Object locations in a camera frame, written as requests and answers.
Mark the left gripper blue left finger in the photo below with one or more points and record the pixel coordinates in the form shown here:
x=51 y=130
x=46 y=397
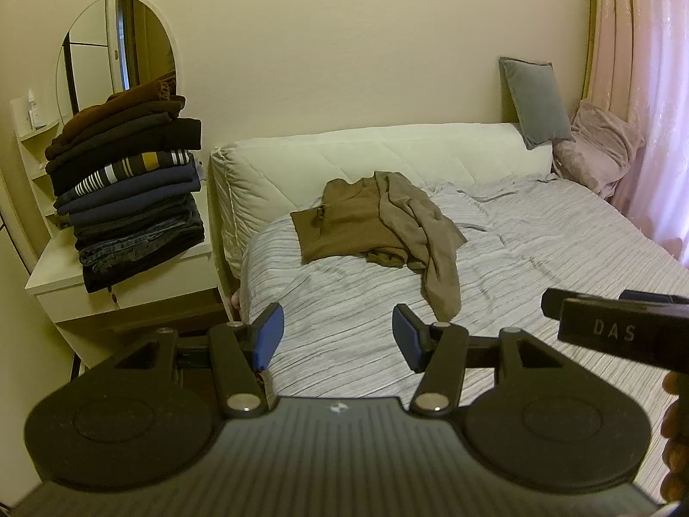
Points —
x=263 y=337

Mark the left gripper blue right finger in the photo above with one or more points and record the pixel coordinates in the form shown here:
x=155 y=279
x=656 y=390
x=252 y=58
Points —
x=413 y=338

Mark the light taupe garment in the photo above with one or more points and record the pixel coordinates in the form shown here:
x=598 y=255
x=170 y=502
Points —
x=430 y=237

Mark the dark brown shirt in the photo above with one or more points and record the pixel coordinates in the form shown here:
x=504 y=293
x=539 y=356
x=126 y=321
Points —
x=346 y=222

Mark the person's right hand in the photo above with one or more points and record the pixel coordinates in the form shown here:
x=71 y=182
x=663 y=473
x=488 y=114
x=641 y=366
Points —
x=674 y=427

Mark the white dressing table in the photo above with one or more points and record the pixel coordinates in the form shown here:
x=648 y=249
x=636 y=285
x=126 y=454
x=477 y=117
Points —
x=183 y=292

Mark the pink curtain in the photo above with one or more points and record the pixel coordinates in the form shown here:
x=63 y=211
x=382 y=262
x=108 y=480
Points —
x=638 y=69

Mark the striped grey bed cover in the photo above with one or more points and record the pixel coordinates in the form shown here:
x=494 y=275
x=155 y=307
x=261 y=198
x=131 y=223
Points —
x=522 y=236

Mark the white padded headboard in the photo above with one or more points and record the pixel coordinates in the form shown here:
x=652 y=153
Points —
x=261 y=179

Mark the navy folded garment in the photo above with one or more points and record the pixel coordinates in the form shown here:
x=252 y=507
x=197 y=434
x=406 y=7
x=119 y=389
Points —
x=132 y=196

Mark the dark folded jeans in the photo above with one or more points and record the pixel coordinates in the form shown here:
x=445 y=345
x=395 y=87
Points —
x=113 y=251

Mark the pink velvet pillow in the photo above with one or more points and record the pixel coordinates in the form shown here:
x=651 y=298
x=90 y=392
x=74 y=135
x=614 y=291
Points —
x=601 y=150

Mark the striped folded sweater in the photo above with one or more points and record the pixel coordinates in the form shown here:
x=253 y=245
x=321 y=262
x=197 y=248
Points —
x=125 y=169

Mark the black folded garment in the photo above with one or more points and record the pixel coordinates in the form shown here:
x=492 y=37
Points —
x=181 y=133

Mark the grey cushion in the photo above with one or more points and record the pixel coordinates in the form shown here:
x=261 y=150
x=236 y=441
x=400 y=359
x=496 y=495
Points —
x=537 y=101

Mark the brown folded garment top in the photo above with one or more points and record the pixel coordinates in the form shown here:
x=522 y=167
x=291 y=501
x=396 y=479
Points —
x=145 y=99

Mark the white shelf unit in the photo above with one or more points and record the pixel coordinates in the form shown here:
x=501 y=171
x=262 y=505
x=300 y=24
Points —
x=32 y=145

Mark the white bottle on shelf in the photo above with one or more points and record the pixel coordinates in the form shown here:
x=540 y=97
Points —
x=34 y=111

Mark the oval wall mirror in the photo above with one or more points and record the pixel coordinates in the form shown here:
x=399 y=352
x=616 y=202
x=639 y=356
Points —
x=112 y=46

